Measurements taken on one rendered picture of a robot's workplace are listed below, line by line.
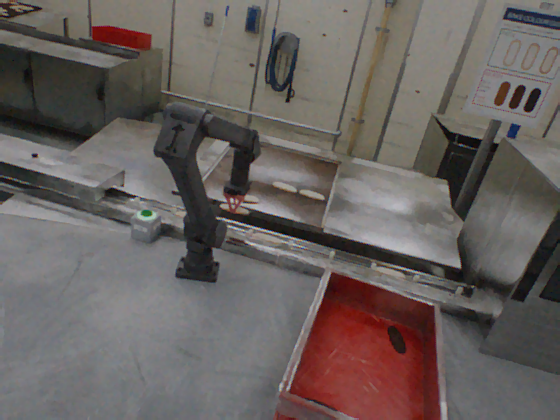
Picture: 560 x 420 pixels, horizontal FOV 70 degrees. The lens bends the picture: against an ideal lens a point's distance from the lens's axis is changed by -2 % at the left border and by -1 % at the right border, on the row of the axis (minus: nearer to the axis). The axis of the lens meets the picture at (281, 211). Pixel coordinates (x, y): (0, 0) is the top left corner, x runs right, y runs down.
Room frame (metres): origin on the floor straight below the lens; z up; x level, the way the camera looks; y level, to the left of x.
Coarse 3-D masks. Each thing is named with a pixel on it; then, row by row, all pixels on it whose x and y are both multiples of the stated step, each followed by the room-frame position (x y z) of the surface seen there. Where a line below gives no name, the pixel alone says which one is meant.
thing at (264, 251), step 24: (48, 192) 1.17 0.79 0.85; (120, 216) 1.14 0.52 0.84; (168, 216) 1.16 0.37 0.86; (240, 240) 1.11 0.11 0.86; (288, 264) 1.06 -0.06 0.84; (312, 264) 1.06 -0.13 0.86; (336, 264) 1.08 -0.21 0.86; (408, 288) 1.03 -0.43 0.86; (432, 288) 1.06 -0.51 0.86; (456, 312) 1.00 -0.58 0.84
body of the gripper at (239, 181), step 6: (234, 168) 1.17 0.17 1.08; (234, 174) 1.16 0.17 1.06; (240, 174) 1.16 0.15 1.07; (246, 174) 1.17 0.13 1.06; (234, 180) 1.16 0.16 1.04; (240, 180) 1.16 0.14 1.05; (246, 180) 1.18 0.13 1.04; (228, 186) 1.15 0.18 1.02; (234, 186) 1.15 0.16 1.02; (240, 186) 1.16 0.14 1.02; (246, 186) 1.17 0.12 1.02; (240, 192) 1.13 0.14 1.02
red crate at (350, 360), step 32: (320, 320) 0.85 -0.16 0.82; (352, 320) 0.88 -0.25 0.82; (384, 320) 0.91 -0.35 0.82; (320, 352) 0.74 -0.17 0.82; (352, 352) 0.76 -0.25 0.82; (384, 352) 0.78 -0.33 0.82; (416, 352) 0.80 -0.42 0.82; (320, 384) 0.64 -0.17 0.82; (352, 384) 0.66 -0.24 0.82; (384, 384) 0.68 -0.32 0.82; (416, 384) 0.70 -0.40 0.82; (352, 416) 0.58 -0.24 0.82; (384, 416) 0.59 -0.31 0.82; (416, 416) 0.61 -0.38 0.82
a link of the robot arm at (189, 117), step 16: (176, 112) 0.81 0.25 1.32; (192, 112) 0.81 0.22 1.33; (208, 112) 0.83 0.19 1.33; (176, 128) 0.80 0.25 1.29; (192, 128) 0.79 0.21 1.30; (160, 144) 0.77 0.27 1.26; (176, 144) 0.77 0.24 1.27; (192, 144) 0.78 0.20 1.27; (176, 160) 0.76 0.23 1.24; (192, 160) 0.79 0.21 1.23; (176, 176) 0.80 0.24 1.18; (192, 176) 0.82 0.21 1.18; (192, 192) 0.83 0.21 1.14; (192, 208) 0.87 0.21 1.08; (208, 208) 0.92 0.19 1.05; (192, 224) 0.92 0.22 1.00; (208, 224) 0.92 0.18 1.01; (224, 224) 0.98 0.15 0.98; (208, 240) 0.94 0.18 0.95
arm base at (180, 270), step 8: (192, 256) 0.93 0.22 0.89; (200, 256) 0.93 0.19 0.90; (208, 256) 0.94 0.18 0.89; (184, 264) 0.94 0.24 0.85; (192, 264) 0.92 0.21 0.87; (200, 264) 0.93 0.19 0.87; (208, 264) 0.94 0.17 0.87; (216, 264) 1.00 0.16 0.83; (176, 272) 0.91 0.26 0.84; (184, 272) 0.92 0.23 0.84; (192, 272) 0.92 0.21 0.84; (200, 272) 0.92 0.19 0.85; (208, 272) 0.94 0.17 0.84; (216, 272) 0.95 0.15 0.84; (200, 280) 0.92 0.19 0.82; (208, 280) 0.92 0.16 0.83; (216, 280) 0.93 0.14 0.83
